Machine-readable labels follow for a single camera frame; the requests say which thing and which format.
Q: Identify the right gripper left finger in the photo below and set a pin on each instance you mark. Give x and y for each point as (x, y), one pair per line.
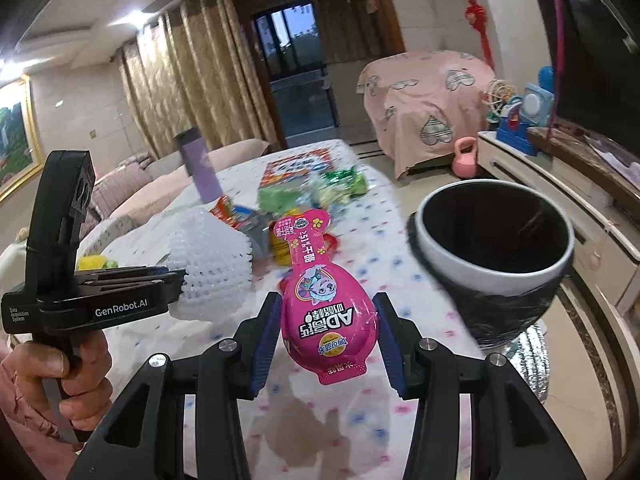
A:
(141, 436)

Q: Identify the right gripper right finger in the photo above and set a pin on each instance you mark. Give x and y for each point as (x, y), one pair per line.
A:
(513, 436)

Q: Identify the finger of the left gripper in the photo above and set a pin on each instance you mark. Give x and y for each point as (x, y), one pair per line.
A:
(169, 284)
(135, 272)

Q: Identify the white foam fruit net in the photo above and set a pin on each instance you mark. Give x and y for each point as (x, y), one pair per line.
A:
(217, 264)

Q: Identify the pink AD drink pouch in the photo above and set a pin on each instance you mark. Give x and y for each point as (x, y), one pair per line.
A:
(329, 325)

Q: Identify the green carton box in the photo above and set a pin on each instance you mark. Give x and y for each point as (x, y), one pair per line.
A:
(282, 198)

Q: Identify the white trash bin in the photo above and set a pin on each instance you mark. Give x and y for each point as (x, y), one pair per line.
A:
(494, 237)

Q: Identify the person's left hand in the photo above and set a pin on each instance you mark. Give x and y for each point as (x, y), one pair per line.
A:
(85, 383)

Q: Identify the orange snack wrapper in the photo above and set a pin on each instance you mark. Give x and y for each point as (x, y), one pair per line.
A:
(229, 213)

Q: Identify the silver foil wrapper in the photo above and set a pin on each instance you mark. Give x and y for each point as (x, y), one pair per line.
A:
(256, 226)

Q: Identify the pink sofa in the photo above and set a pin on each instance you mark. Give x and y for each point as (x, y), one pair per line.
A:
(138, 188)

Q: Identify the yellow snack bag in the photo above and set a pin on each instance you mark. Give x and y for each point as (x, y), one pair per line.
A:
(279, 248)

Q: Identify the purple water bottle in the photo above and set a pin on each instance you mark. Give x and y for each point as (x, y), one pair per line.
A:
(194, 154)

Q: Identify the framed landscape painting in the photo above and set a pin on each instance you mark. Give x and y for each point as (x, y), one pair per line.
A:
(21, 153)

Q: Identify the floral white tablecloth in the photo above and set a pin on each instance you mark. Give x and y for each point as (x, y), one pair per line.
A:
(296, 428)

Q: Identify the children's book stack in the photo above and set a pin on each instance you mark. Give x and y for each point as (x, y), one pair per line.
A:
(297, 166)

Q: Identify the red candy tube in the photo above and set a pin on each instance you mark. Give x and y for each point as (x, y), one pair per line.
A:
(331, 244)

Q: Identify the crushed green can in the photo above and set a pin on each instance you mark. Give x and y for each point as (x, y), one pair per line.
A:
(338, 186)

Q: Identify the white TV cabinet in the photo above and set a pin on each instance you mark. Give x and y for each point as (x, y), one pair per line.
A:
(606, 250)

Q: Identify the gold curtain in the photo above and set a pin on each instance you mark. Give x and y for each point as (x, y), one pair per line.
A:
(192, 69)

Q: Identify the pink kettlebell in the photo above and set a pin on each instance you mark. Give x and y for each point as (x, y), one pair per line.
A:
(464, 165)

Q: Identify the pink heart cover cloth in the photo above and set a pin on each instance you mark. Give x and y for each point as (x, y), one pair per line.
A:
(421, 102)

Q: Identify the blue toy set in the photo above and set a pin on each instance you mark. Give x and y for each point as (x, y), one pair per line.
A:
(513, 114)

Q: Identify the black television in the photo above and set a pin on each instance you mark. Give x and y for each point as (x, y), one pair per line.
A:
(600, 84)

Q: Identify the red lantern decoration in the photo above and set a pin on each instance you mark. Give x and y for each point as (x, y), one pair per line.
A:
(477, 17)

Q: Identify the pink hula hoop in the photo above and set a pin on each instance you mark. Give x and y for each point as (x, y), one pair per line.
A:
(558, 67)

